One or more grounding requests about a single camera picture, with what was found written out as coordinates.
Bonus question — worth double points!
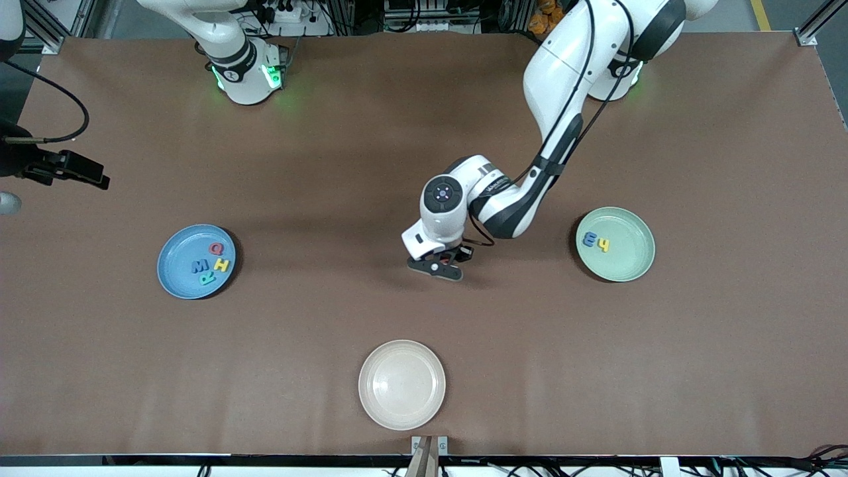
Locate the brown table cover sheet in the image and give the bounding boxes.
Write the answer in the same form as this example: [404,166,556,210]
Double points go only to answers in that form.
[0,32,848,458]

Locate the black and red cable bundle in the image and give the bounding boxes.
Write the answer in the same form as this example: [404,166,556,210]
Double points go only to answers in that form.
[682,443,848,477]

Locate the aluminium frame profile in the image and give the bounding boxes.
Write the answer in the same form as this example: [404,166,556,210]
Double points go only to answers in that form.
[797,0,848,47]
[23,0,90,55]

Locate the orange packaged items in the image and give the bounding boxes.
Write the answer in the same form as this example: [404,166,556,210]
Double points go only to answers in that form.
[528,0,567,37]

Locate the beige plate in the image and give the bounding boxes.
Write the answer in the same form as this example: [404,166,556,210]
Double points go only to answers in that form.
[358,340,447,431]

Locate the blue plate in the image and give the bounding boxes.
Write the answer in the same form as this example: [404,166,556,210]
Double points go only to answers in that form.
[156,224,237,300]

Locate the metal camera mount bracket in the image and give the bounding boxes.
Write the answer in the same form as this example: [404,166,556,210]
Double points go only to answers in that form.
[405,435,449,477]

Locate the white power strip with plugs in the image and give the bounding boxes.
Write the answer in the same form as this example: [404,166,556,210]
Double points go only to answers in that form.
[255,0,332,37]

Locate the white socket strip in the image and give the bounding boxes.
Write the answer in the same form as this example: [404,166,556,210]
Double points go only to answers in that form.
[384,0,481,34]

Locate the green plate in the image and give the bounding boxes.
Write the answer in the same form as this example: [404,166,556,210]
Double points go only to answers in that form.
[575,207,657,283]

